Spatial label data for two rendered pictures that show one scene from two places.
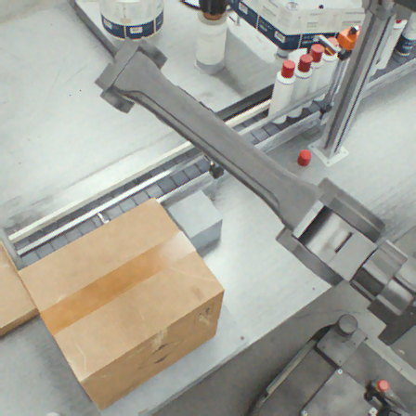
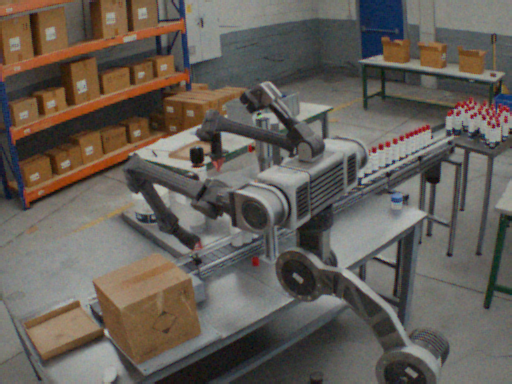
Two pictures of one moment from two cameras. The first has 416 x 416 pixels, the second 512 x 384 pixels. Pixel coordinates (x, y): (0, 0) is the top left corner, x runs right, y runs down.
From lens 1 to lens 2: 1.20 m
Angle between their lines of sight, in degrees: 35
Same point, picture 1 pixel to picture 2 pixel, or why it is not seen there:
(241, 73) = (216, 229)
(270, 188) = (185, 185)
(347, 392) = not seen: outside the picture
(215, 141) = (165, 175)
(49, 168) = not seen: hidden behind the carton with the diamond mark
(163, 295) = (160, 281)
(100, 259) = (130, 273)
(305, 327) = not seen: outside the picture
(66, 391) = (118, 362)
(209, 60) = (195, 223)
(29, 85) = (97, 250)
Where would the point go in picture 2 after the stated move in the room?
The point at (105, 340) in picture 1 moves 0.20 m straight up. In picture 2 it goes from (132, 296) to (120, 245)
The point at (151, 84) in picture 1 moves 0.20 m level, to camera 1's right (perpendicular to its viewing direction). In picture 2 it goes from (142, 164) to (199, 159)
